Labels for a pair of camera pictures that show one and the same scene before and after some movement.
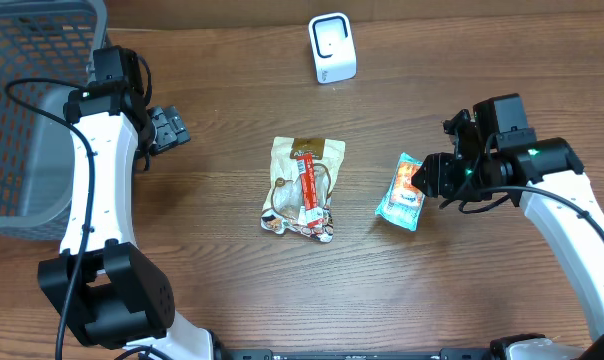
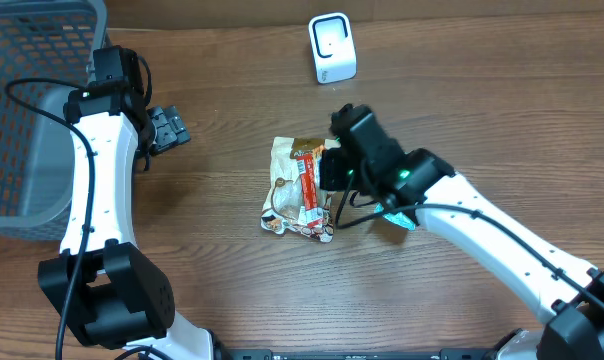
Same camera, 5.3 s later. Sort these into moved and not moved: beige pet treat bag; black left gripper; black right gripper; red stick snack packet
Moved: black right gripper
Not moved: black left gripper; beige pet treat bag; red stick snack packet
